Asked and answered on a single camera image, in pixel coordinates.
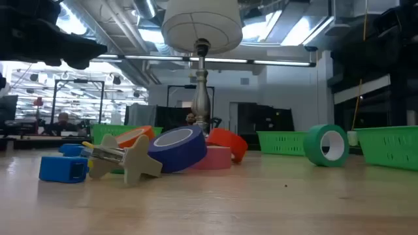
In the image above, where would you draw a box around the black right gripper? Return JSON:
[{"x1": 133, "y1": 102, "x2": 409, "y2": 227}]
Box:
[{"x1": 330, "y1": 6, "x2": 418, "y2": 87}]

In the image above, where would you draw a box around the silver lamp white shade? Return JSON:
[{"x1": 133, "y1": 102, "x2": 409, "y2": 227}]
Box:
[{"x1": 161, "y1": 0, "x2": 244, "y2": 136}]

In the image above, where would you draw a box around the black cabinet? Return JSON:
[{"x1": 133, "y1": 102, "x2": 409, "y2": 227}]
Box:
[{"x1": 236, "y1": 102, "x2": 295, "y2": 133}]

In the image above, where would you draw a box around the black fabric panel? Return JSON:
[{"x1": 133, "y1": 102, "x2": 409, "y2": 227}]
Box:
[{"x1": 155, "y1": 105, "x2": 193, "y2": 132}]

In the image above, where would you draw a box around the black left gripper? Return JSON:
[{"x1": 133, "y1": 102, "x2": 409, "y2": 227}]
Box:
[{"x1": 0, "y1": 0, "x2": 109, "y2": 71}]

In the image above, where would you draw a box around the yellow extension cord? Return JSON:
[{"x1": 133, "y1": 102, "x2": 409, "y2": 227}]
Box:
[{"x1": 351, "y1": 0, "x2": 368, "y2": 131}]

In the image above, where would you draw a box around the green tape roll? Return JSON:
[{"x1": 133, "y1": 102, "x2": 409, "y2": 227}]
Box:
[{"x1": 302, "y1": 123, "x2": 351, "y2": 168}]

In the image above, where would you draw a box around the blue tape roll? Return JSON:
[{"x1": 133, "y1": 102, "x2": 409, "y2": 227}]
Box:
[{"x1": 147, "y1": 125, "x2": 208, "y2": 174}]

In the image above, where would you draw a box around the long ceiling light bar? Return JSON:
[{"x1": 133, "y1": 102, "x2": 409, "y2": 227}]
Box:
[{"x1": 94, "y1": 54, "x2": 317, "y2": 68}]

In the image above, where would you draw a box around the dark background desk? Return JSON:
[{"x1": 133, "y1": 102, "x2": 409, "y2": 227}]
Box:
[{"x1": 0, "y1": 134, "x2": 93, "y2": 151}]

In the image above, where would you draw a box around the white cup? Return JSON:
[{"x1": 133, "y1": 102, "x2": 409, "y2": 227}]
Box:
[{"x1": 346, "y1": 130, "x2": 359, "y2": 147}]

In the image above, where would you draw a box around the black monitor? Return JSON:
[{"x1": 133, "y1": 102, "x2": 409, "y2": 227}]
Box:
[{"x1": 0, "y1": 95, "x2": 19, "y2": 122}]

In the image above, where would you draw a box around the beige staple remover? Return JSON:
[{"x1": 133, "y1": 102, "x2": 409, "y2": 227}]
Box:
[{"x1": 88, "y1": 133, "x2": 163, "y2": 185}]

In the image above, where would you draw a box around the red tape roll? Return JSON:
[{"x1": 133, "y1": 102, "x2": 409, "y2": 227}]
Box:
[{"x1": 205, "y1": 127, "x2": 249, "y2": 165}]

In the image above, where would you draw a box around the green plastic basket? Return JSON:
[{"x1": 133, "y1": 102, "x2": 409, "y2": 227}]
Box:
[
  {"x1": 92, "y1": 124, "x2": 163, "y2": 146},
  {"x1": 354, "y1": 125, "x2": 418, "y2": 172},
  {"x1": 257, "y1": 131, "x2": 308, "y2": 157}
]

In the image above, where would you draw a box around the blue plastic clip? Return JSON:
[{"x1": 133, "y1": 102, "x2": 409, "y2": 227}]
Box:
[
  {"x1": 58, "y1": 143, "x2": 93, "y2": 158},
  {"x1": 39, "y1": 155, "x2": 89, "y2": 184}
]

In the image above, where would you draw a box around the black metal rig frame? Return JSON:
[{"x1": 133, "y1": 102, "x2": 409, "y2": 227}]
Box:
[
  {"x1": 166, "y1": 84, "x2": 216, "y2": 127},
  {"x1": 51, "y1": 78, "x2": 106, "y2": 125}
]

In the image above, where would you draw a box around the grey fabric panel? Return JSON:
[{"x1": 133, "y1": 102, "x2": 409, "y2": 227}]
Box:
[{"x1": 125, "y1": 103, "x2": 157, "y2": 127}]

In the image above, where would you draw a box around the silver ceiling duct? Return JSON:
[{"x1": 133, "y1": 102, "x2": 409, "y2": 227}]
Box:
[{"x1": 132, "y1": 0, "x2": 158, "y2": 20}]

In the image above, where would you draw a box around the pink tape roll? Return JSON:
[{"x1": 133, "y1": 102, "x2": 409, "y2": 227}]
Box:
[{"x1": 190, "y1": 145, "x2": 233, "y2": 171}]

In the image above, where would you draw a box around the person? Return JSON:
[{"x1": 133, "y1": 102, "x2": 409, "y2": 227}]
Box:
[
  {"x1": 184, "y1": 112, "x2": 198, "y2": 127},
  {"x1": 41, "y1": 112, "x2": 80, "y2": 136}
]

